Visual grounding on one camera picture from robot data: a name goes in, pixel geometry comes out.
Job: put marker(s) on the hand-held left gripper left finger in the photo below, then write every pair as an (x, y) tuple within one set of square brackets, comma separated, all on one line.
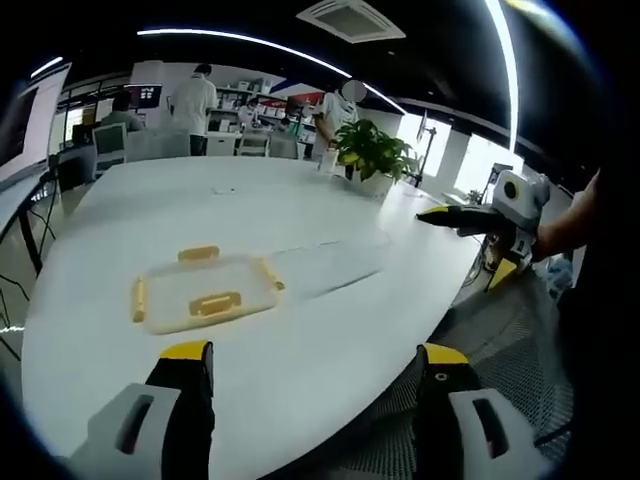
[(172, 400)]

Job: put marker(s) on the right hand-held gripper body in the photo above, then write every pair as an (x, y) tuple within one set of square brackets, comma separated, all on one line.
[(520, 200)]

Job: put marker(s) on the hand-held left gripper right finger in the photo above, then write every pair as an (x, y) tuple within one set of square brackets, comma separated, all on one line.
[(450, 395)]

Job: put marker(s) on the grey mesh chair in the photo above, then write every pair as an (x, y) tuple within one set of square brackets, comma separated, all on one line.
[(505, 360)]

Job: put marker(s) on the black tripod stand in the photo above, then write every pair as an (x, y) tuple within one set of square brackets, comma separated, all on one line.
[(426, 150)]

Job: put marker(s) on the person's dark clothing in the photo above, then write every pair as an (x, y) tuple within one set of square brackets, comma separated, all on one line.
[(607, 300)]

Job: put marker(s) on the clear lid with yellow clips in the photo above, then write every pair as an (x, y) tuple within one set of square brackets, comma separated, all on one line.
[(205, 295)]

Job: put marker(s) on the green potted plant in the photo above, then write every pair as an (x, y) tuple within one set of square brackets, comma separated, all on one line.
[(372, 150)]

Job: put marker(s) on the ceiling air vent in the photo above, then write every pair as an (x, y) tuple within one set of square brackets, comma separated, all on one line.
[(350, 20)]

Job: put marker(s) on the white office chair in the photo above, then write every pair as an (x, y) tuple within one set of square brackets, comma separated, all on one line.
[(110, 147)]

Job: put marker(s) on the black metal table frame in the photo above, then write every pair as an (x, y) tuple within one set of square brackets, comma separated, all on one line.
[(30, 235)]

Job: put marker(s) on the large wall screen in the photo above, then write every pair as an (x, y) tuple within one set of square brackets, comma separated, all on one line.
[(22, 125)]

